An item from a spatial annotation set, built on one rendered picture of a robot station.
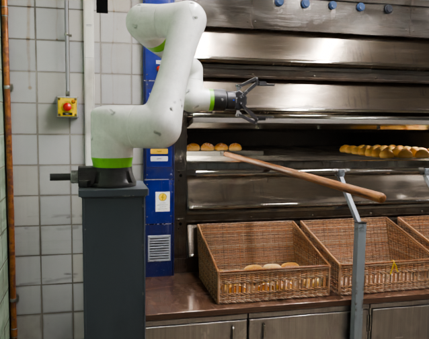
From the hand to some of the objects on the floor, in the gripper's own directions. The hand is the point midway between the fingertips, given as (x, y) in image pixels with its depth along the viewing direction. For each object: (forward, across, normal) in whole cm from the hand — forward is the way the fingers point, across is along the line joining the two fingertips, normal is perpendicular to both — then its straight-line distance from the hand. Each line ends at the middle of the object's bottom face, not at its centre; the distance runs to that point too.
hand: (270, 101), depth 219 cm
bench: (+52, +149, -26) cm, 160 cm away
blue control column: (-40, +149, -149) cm, 214 cm away
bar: (+35, +149, -5) cm, 153 cm away
